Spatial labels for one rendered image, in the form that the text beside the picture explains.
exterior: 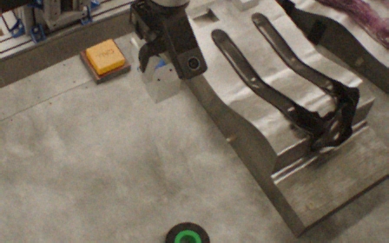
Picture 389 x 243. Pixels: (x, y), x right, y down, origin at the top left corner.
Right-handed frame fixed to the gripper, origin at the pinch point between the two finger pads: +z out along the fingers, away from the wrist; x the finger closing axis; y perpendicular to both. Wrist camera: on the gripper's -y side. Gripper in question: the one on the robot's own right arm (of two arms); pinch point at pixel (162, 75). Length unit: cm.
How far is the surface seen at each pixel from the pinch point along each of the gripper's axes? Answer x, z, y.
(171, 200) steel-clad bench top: 6.4, 15.0, -16.6
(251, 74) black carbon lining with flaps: -19.3, 7.1, -4.0
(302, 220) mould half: -10.3, 8.9, -34.1
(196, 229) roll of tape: 6.7, 11.5, -24.9
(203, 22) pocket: -19.1, 8.7, 12.6
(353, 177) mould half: -25.0, 8.9, -32.6
